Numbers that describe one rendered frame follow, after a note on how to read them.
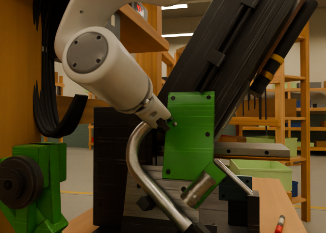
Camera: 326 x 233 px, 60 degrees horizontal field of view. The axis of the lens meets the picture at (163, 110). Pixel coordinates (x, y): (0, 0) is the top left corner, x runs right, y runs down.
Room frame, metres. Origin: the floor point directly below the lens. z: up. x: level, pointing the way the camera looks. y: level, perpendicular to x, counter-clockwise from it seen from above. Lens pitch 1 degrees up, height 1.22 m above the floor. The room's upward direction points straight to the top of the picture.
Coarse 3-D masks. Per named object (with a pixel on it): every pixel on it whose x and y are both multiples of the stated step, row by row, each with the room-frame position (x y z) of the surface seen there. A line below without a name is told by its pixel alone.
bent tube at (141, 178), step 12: (132, 132) 0.66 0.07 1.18; (144, 132) 0.66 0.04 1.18; (132, 144) 0.65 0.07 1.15; (132, 156) 0.64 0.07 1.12; (132, 168) 0.64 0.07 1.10; (144, 180) 0.62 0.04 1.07; (156, 192) 0.61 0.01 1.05; (168, 204) 0.60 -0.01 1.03; (168, 216) 0.59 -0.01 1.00; (180, 216) 0.58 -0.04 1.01; (180, 228) 0.58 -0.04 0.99
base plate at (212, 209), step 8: (216, 192) 1.15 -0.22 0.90; (208, 200) 1.05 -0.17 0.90; (216, 200) 1.05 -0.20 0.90; (200, 208) 0.96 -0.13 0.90; (208, 208) 0.96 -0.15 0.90; (216, 208) 0.96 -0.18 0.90; (224, 208) 0.96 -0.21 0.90; (200, 216) 0.88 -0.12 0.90; (208, 216) 0.88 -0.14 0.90; (216, 216) 0.88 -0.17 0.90; (224, 216) 0.88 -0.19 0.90; (216, 224) 0.82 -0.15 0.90; (224, 224) 0.82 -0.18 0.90; (96, 232) 0.76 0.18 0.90; (104, 232) 0.76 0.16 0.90; (112, 232) 0.76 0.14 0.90; (224, 232) 0.76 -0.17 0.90; (232, 232) 0.76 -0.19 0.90; (240, 232) 0.76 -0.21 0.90
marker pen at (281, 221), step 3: (282, 216) 0.84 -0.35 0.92; (279, 219) 0.82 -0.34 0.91; (282, 219) 0.82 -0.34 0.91; (279, 222) 0.79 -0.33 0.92; (282, 222) 0.80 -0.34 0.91; (279, 225) 0.77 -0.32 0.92; (282, 225) 0.78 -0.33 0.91; (276, 228) 0.76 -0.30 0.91; (279, 228) 0.75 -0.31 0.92; (276, 231) 0.74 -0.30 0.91; (279, 231) 0.74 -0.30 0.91
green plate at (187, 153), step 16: (176, 96) 0.69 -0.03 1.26; (192, 96) 0.68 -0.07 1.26; (208, 96) 0.67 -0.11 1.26; (176, 112) 0.68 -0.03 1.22; (192, 112) 0.67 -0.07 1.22; (208, 112) 0.66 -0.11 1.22; (176, 128) 0.67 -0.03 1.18; (192, 128) 0.66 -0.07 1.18; (208, 128) 0.65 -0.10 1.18; (176, 144) 0.66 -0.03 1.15; (192, 144) 0.65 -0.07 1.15; (208, 144) 0.64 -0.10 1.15; (176, 160) 0.65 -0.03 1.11; (192, 160) 0.64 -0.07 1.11; (208, 160) 0.63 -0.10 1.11; (176, 176) 0.64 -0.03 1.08; (192, 176) 0.63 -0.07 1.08
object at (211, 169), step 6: (210, 162) 0.62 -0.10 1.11; (210, 168) 0.62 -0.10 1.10; (216, 168) 0.62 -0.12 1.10; (210, 174) 0.62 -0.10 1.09; (216, 174) 0.61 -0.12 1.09; (222, 174) 0.61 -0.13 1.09; (216, 180) 0.61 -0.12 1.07; (216, 186) 0.62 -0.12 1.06; (210, 192) 0.61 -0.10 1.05; (204, 198) 0.61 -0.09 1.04; (198, 204) 0.61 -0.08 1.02
